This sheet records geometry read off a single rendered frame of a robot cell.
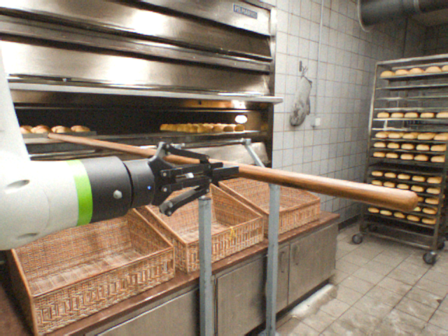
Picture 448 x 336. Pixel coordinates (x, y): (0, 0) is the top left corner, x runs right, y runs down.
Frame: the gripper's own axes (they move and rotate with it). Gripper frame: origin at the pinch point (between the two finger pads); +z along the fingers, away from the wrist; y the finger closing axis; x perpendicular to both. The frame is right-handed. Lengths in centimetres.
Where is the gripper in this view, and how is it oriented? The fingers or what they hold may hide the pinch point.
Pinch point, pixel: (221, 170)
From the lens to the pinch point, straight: 59.3
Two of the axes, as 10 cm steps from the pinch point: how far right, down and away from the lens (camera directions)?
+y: 0.0, 9.8, 1.9
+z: 7.5, -1.2, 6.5
